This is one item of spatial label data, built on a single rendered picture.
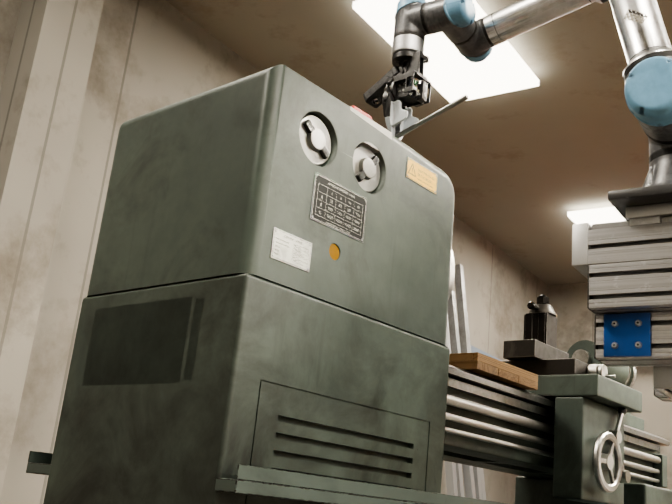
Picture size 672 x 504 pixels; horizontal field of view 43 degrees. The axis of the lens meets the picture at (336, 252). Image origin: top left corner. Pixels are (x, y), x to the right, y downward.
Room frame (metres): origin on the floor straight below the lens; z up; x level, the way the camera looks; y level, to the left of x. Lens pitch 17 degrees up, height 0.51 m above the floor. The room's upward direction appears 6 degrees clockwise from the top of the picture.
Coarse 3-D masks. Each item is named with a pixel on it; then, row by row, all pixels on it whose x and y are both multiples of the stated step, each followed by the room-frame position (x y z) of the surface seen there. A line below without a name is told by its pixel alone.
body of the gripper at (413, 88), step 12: (396, 60) 1.77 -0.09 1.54; (408, 60) 1.76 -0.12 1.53; (420, 60) 1.75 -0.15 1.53; (408, 72) 1.73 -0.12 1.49; (420, 72) 1.75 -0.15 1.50; (396, 84) 1.77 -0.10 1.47; (408, 84) 1.75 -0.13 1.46; (420, 84) 1.76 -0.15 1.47; (396, 96) 1.77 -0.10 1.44; (408, 96) 1.75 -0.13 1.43; (420, 96) 1.76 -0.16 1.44
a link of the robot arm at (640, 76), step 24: (624, 0) 1.45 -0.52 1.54; (648, 0) 1.43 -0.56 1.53; (624, 24) 1.46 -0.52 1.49; (648, 24) 1.43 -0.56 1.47; (624, 48) 1.47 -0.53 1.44; (648, 48) 1.42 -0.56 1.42; (624, 72) 1.46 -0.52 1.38; (648, 72) 1.40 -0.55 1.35; (648, 96) 1.40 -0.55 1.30; (648, 120) 1.43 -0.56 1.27
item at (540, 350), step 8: (504, 344) 2.36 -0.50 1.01; (512, 344) 2.34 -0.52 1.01; (520, 344) 2.33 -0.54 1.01; (528, 344) 2.31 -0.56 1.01; (536, 344) 2.30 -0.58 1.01; (544, 344) 2.34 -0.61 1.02; (504, 352) 2.36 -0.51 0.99; (512, 352) 2.34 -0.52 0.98; (520, 352) 2.33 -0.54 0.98; (528, 352) 2.31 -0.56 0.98; (536, 352) 2.30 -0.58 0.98; (544, 352) 2.34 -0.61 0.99; (552, 352) 2.37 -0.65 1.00; (560, 352) 2.41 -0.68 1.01; (512, 360) 2.39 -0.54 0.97
